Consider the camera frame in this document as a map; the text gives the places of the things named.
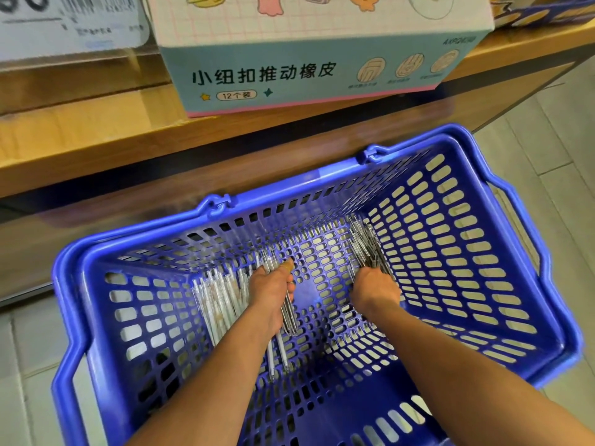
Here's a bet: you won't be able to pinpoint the person's right hand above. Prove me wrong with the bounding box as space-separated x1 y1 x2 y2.
348 266 403 321

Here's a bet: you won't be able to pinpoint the person's left hand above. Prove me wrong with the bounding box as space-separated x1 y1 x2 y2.
246 260 299 331

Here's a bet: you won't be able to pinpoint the clear pen bundle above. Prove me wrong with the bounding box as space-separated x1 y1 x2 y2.
346 213 394 275
190 255 303 377

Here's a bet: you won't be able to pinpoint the blue shopping basket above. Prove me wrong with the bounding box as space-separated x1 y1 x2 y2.
51 123 585 446

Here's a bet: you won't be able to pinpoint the person's right forearm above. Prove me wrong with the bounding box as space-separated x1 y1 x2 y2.
367 306 595 446

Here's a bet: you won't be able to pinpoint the person's left forearm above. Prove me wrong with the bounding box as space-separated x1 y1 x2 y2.
125 311 284 446

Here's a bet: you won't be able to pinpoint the wooden glue display stand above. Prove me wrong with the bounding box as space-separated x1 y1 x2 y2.
0 18 595 307

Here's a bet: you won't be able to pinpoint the pastel eraser display box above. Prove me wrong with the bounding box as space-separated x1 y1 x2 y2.
144 0 496 119

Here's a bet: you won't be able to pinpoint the blue yellow stationery packets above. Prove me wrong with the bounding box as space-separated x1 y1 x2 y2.
488 0 595 28

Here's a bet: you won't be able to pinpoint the white price tag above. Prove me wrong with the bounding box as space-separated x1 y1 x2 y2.
0 0 152 63

